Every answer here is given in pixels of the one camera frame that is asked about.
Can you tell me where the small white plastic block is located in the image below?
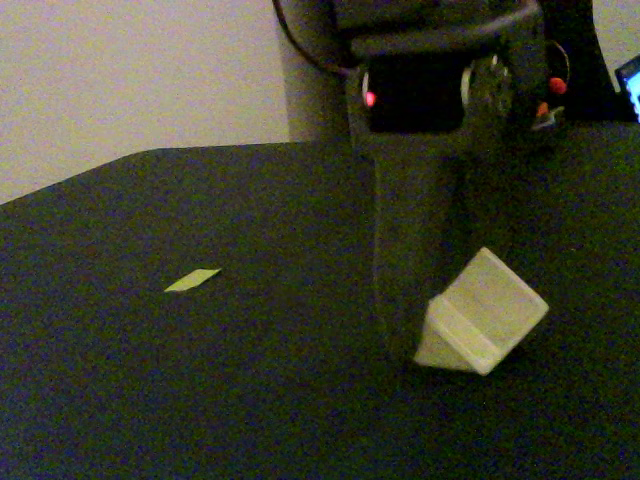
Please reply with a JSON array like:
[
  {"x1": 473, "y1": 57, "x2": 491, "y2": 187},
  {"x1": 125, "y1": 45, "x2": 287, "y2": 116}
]
[{"x1": 412, "y1": 245, "x2": 551, "y2": 377}]

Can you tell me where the dark navy desk mat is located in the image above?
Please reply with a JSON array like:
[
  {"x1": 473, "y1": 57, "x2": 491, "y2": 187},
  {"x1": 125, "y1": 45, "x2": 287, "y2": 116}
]
[{"x1": 0, "y1": 119, "x2": 640, "y2": 480}]

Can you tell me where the laptop with lit screen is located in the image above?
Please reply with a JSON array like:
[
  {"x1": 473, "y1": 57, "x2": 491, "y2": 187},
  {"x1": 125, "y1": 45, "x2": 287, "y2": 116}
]
[{"x1": 614, "y1": 53, "x2": 640, "y2": 125}]

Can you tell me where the green tape strip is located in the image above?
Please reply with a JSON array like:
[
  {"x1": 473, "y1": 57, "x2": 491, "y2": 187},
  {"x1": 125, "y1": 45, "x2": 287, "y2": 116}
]
[{"x1": 163, "y1": 267, "x2": 223, "y2": 294}]

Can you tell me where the black gripper wiring cable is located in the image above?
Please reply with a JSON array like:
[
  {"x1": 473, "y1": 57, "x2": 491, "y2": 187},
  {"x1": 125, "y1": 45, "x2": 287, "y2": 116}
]
[{"x1": 271, "y1": 0, "x2": 362, "y2": 80}]

